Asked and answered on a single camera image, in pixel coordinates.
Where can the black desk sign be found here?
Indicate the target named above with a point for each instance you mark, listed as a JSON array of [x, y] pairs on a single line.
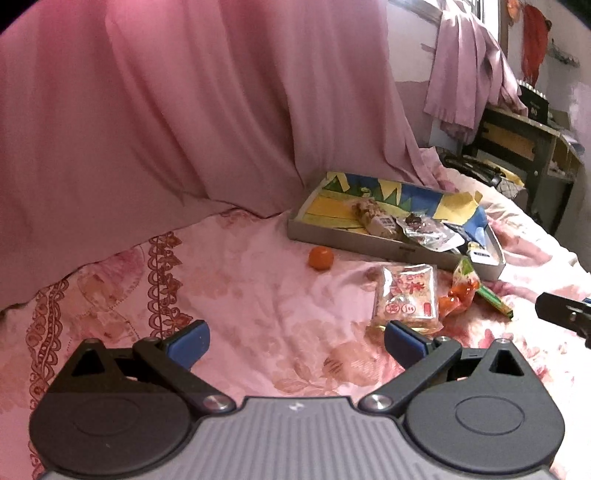
[[535, 108]]

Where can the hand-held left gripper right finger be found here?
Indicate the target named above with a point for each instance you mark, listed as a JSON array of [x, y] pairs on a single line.
[[404, 341]]

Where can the orange snack packet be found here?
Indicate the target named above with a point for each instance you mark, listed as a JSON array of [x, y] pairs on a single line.
[[461, 290]]

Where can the pink curtain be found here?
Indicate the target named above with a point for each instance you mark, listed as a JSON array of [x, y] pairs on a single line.
[[184, 92]]

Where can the window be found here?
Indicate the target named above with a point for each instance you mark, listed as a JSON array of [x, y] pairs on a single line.
[[490, 11]]

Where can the patterned handbag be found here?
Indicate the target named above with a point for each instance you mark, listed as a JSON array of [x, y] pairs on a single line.
[[508, 187]]

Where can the grey box with colourful lining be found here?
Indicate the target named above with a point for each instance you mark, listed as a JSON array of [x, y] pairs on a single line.
[[332, 207]]

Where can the red hanging cloth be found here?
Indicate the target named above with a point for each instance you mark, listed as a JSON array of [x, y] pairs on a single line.
[[534, 41]]

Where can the lilac tied curtain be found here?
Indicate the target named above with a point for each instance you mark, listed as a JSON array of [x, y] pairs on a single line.
[[461, 74]]

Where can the white packet with blue label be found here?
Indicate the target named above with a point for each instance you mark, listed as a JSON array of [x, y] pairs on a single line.
[[480, 253]]

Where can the pink floral blanket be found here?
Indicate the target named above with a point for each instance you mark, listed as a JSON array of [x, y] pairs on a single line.
[[254, 300]]

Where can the clear packet of dark snack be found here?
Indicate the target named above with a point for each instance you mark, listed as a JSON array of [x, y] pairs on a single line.
[[425, 228]]

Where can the red and white cracker packet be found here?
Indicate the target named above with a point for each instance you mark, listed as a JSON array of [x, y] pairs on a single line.
[[406, 295]]

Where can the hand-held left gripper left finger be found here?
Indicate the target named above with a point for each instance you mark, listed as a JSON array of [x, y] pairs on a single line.
[[190, 344]]

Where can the tangerine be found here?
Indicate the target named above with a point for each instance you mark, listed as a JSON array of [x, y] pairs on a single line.
[[321, 257]]

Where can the green striped stick packet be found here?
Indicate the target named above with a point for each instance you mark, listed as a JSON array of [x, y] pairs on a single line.
[[496, 302]]

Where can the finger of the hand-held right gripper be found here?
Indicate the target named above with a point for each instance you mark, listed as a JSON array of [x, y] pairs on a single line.
[[558, 309]]

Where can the nut bar packet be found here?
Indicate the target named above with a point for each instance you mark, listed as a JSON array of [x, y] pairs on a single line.
[[371, 214]]

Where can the orange wall ornament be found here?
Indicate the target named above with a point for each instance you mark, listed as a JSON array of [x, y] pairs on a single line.
[[513, 9]]

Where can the dark wooden desk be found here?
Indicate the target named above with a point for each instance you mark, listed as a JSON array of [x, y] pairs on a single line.
[[540, 138]]

